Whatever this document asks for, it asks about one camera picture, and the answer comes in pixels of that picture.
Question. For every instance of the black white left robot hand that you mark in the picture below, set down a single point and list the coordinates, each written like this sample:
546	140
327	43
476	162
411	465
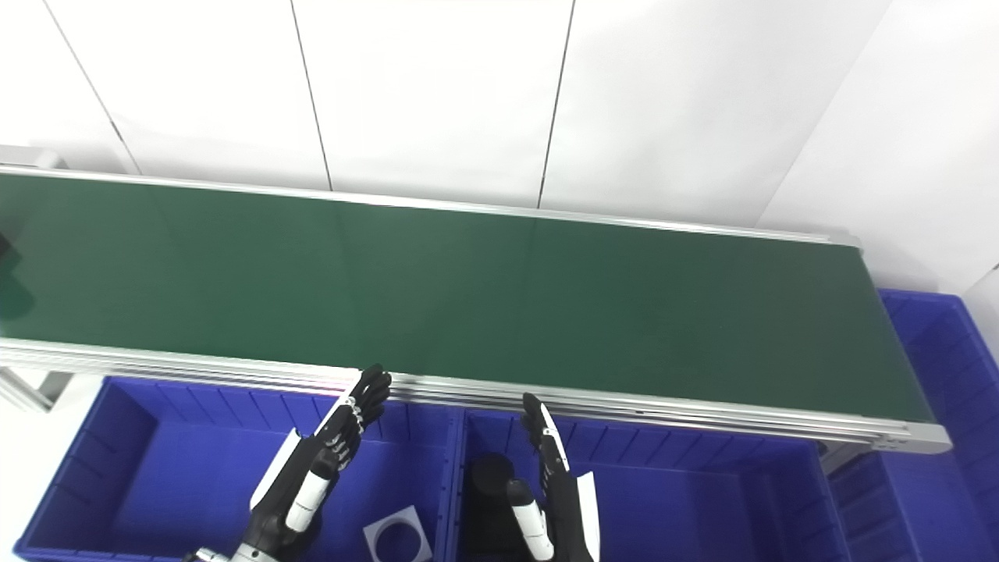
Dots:
293	499

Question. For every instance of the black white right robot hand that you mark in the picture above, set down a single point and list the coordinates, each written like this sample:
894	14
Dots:
566	515

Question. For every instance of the black cylinder block part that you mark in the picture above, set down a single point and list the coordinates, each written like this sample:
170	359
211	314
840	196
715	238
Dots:
3	250
490	499

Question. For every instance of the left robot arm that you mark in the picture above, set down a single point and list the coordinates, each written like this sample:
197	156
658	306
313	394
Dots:
250	555

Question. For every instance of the blue plastic bin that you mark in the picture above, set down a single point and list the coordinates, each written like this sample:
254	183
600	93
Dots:
702	507
172	484
944	406

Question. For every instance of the white square part with hole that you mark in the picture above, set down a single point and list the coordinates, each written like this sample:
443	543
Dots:
417	542

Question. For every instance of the green conveyor belt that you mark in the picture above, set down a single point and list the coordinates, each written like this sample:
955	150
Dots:
484	304
702	421

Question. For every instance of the aluminium conveyor leg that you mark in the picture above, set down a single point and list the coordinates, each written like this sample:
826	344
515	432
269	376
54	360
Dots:
847	454
27	386

